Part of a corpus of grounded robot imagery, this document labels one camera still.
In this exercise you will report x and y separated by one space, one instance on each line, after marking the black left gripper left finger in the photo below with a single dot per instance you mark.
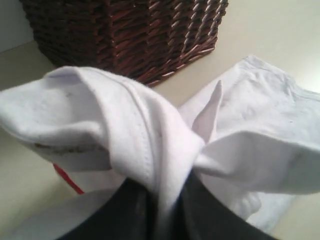
128 215

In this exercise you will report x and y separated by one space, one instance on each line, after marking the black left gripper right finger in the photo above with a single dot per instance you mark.
201 216

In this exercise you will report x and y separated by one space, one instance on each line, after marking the white t-shirt with red print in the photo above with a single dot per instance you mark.
251 131

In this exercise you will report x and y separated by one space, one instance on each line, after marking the dark brown wicker basket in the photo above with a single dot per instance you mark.
145 40

